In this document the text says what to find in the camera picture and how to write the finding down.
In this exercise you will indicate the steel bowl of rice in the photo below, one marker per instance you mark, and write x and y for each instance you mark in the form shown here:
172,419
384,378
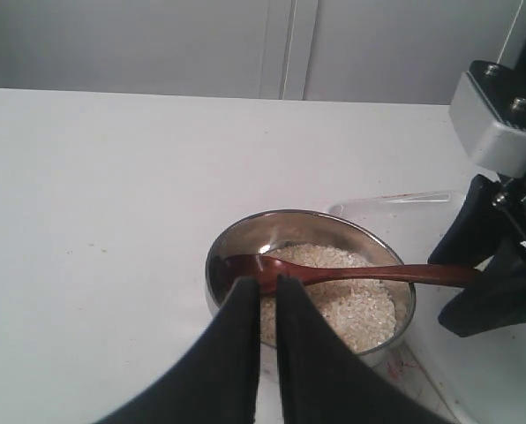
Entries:
369,315

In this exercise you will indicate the white cabinet doors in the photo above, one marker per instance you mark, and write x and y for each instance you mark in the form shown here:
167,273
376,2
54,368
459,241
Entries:
347,51

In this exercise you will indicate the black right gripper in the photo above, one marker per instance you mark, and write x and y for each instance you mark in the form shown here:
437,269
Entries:
498,298

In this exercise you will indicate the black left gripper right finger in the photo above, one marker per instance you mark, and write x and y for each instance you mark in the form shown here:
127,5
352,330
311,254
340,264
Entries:
321,379

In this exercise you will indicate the brown wooden spoon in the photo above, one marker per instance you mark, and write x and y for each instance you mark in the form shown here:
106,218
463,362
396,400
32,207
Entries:
266,270

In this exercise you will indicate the white rectangular tray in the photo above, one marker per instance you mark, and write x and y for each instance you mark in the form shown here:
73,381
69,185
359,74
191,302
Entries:
425,365

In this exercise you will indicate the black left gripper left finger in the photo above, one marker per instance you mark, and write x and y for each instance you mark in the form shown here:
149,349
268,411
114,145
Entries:
217,380

